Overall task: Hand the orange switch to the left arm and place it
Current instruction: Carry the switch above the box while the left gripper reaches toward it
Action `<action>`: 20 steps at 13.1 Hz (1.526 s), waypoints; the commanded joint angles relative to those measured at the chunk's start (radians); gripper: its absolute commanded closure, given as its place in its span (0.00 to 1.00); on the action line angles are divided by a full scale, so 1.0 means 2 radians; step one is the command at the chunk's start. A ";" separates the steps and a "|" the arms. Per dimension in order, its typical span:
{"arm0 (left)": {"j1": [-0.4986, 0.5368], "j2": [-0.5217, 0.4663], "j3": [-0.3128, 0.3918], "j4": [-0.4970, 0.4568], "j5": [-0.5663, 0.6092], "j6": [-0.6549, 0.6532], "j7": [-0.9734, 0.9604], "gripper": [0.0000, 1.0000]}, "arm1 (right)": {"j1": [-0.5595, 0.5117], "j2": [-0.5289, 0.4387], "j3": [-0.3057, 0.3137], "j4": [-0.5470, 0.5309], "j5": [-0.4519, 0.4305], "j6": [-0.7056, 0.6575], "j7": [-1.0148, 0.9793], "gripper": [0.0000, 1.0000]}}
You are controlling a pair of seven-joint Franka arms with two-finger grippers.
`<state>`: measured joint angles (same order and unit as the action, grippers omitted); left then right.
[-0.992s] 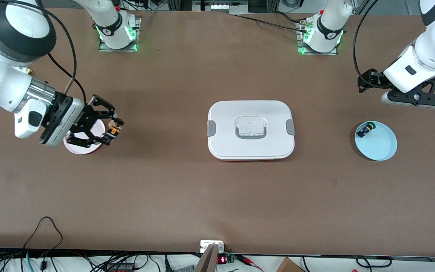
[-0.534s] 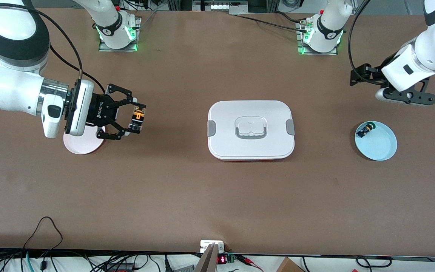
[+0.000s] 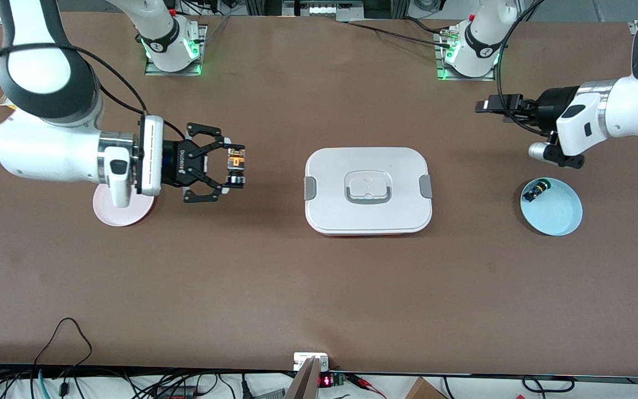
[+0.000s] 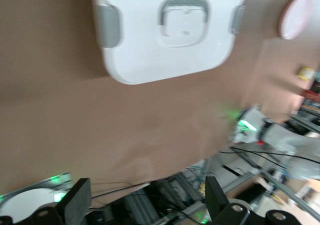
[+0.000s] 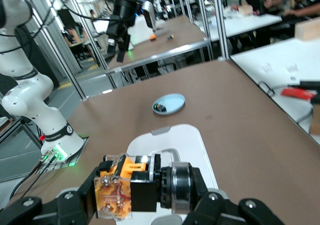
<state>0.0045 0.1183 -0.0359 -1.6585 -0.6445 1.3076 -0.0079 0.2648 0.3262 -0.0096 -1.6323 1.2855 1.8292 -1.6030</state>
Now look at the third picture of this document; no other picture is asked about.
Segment orange push button switch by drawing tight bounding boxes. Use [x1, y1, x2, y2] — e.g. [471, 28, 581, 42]
[226, 150, 246, 187]

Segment white lunch box grey clips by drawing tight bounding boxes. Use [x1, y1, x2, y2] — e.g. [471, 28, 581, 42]
[303, 147, 433, 237]

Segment brown cardboard box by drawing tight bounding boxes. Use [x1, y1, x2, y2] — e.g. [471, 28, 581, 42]
[405, 377, 448, 399]

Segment pink round plate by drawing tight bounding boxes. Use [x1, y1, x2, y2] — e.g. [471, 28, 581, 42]
[93, 186, 156, 227]

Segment small blue black toy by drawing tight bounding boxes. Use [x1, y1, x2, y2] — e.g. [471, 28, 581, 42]
[523, 180, 552, 203]

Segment light blue round plate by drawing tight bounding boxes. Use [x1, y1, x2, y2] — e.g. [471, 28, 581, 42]
[520, 177, 583, 237]

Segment white power strip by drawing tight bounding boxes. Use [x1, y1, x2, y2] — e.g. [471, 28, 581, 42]
[308, 3, 365, 16]

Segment grey aluminium bar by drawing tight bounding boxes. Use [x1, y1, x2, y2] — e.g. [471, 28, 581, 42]
[285, 356, 321, 399]

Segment red alligator clip lead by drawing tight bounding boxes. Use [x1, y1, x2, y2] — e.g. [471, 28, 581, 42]
[346, 374, 387, 398]

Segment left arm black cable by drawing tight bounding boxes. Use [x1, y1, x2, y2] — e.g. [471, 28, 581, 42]
[496, 0, 547, 136]

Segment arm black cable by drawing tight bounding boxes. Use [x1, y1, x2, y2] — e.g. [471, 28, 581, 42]
[0, 43, 187, 142]
[496, 0, 547, 136]

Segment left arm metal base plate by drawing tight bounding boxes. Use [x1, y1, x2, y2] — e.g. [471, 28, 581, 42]
[434, 29, 497, 83]

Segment black left camera bracket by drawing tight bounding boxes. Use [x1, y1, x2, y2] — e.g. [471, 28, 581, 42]
[545, 132, 585, 170]

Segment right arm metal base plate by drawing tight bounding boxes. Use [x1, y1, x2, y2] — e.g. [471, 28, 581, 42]
[143, 24, 208, 77]

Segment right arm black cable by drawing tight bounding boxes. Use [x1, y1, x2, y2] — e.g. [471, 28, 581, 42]
[0, 43, 187, 142]

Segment thin black base cable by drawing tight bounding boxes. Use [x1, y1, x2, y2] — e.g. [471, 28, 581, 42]
[344, 21, 452, 49]

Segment looped thin black cable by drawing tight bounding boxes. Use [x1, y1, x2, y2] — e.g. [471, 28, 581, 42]
[33, 317, 94, 371]

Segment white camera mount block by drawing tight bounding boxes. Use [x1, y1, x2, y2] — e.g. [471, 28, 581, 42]
[294, 352, 330, 372]

